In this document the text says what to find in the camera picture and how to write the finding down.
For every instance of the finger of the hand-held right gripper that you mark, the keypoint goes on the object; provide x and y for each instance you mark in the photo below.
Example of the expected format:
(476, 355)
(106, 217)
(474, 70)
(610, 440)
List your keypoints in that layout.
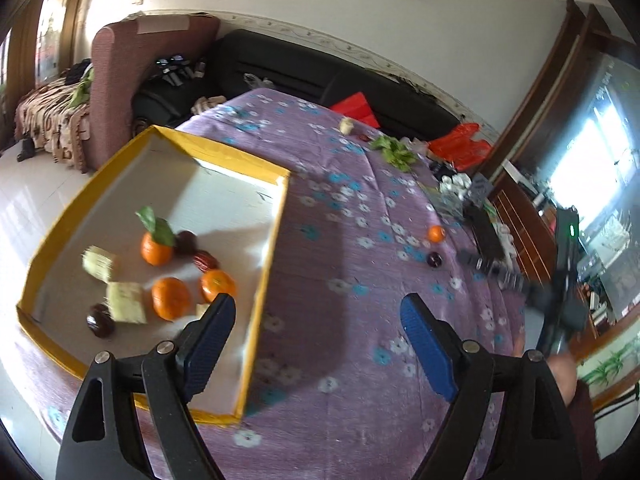
(495, 270)

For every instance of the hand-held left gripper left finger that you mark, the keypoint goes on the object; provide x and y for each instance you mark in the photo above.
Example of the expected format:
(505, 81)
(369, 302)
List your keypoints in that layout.
(210, 345)

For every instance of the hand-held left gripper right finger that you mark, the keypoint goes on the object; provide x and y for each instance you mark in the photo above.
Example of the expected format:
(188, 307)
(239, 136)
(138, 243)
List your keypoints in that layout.
(427, 345)

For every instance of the small pale sugarcane piece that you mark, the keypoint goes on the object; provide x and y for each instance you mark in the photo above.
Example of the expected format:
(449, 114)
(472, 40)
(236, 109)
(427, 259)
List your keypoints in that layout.
(202, 309)

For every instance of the red jujube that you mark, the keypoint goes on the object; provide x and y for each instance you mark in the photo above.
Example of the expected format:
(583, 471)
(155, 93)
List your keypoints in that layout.
(206, 261)

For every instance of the leafy orange mandarin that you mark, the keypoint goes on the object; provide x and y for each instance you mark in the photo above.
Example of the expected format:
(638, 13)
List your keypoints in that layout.
(155, 252)

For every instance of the yellow cardboard box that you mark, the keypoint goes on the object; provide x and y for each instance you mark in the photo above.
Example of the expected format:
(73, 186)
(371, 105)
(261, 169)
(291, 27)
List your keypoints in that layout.
(225, 200)

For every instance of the person's right forearm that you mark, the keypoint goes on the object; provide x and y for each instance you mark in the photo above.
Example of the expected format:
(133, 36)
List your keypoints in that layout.
(582, 410)

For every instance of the white sock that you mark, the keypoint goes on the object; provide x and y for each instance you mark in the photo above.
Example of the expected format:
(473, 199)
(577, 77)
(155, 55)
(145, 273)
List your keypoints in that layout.
(505, 242)

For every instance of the grey slotted spatula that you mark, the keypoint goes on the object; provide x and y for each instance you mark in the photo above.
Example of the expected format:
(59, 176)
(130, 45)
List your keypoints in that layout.
(480, 187)

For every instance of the purple floral tablecloth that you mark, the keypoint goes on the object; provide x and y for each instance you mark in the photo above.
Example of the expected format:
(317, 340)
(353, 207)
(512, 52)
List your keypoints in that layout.
(350, 310)

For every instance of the clear plastic packet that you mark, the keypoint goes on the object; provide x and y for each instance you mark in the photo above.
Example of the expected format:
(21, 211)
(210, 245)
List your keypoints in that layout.
(452, 192)

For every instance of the green potted plant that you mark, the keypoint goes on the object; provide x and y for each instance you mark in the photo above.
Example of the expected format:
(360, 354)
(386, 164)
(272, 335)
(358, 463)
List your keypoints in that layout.
(607, 367)

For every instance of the red plastic bag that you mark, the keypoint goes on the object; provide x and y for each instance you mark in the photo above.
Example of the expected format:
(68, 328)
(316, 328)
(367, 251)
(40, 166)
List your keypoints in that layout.
(460, 147)

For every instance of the green lettuce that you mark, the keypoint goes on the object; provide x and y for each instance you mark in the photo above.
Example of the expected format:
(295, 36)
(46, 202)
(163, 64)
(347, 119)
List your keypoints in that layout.
(395, 152)

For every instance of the striped beige cloth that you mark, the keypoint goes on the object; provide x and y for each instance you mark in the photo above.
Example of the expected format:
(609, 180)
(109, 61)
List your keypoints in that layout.
(206, 105)

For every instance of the black shoe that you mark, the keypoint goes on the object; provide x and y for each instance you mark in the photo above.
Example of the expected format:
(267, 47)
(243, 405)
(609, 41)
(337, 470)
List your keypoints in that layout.
(25, 150)

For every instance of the maroon armchair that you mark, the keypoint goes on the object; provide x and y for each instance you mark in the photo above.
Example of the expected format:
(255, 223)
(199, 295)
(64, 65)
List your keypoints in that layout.
(115, 85)

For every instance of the black gadget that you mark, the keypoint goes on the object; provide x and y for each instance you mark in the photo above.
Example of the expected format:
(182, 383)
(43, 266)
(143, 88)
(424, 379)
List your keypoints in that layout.
(175, 67)

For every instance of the brown printed blanket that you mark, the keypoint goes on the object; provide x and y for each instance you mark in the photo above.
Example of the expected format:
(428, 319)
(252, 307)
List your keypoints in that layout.
(45, 115)

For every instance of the black leather sofa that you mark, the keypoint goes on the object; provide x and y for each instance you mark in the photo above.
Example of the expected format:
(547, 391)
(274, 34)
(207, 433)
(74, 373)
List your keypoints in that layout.
(280, 65)

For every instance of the dark clothes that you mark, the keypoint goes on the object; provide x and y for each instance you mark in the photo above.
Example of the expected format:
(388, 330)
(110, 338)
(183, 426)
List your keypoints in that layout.
(77, 72)

